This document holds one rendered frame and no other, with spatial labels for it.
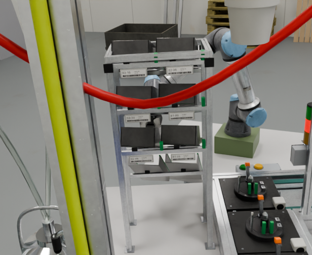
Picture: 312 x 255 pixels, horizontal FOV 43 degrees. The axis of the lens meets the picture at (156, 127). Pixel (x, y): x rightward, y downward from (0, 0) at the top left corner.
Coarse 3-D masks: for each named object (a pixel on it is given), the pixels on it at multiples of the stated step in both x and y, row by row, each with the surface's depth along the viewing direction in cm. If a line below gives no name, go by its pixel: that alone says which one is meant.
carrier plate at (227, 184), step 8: (264, 176) 184; (224, 184) 180; (232, 184) 180; (264, 184) 178; (272, 184) 178; (224, 192) 174; (232, 192) 174; (272, 192) 172; (224, 200) 169; (232, 200) 168; (240, 200) 168; (264, 200) 167; (232, 208) 163; (240, 208) 163; (248, 208) 163; (256, 208) 163; (264, 208) 163; (272, 208) 163
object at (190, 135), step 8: (168, 128) 146; (176, 128) 145; (184, 128) 145; (192, 128) 144; (168, 136) 146; (176, 136) 145; (184, 136) 145; (192, 136) 144; (168, 144) 146; (176, 144) 145; (184, 144) 146; (192, 144) 144
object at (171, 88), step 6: (162, 84) 139; (168, 84) 139; (174, 84) 139; (180, 84) 138; (186, 84) 138; (192, 84) 137; (162, 90) 139; (168, 90) 139; (174, 90) 139; (180, 90) 138; (162, 96) 139; (198, 96) 149; (180, 102) 138; (186, 102) 138; (192, 102) 137; (198, 102) 149
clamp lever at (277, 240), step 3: (276, 237) 132; (279, 237) 132; (276, 240) 130; (279, 240) 130; (276, 243) 130; (279, 243) 130; (276, 246) 131; (279, 246) 131; (276, 249) 131; (279, 249) 131; (276, 252) 131; (279, 252) 131
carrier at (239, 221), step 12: (228, 216) 159; (240, 216) 159; (252, 216) 144; (264, 216) 147; (276, 216) 157; (288, 216) 157; (240, 228) 152; (252, 228) 146; (264, 228) 144; (276, 228) 148; (288, 228) 150; (240, 240) 146; (252, 240) 145; (264, 240) 144; (288, 240) 144; (300, 240) 141; (240, 252) 140; (252, 252) 140; (264, 252) 140
